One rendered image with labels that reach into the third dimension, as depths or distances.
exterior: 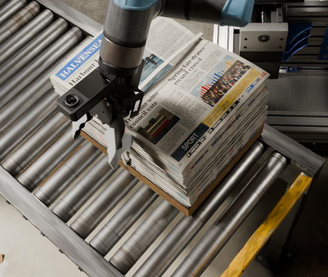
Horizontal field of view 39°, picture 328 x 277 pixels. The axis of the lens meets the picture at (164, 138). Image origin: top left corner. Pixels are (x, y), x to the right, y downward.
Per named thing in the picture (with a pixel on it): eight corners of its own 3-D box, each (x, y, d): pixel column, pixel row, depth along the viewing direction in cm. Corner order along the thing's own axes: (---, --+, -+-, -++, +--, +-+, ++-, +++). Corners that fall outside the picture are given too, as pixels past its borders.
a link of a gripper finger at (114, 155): (141, 162, 90) (135, 117, 87) (120, 173, 86) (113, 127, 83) (129, 160, 92) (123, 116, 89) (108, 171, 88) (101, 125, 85)
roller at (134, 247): (250, 136, 116) (240, 121, 114) (124, 282, 101) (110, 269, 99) (237, 134, 120) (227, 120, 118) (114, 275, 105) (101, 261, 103)
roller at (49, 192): (171, 87, 126) (160, 72, 124) (47, 213, 111) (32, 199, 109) (163, 87, 131) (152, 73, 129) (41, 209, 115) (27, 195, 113)
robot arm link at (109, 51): (125, 51, 74) (91, 29, 77) (120, 76, 76) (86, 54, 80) (154, 43, 79) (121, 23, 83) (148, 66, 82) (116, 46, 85)
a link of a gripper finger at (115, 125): (128, 148, 85) (121, 101, 82) (123, 150, 84) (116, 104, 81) (110, 144, 88) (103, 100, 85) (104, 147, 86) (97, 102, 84)
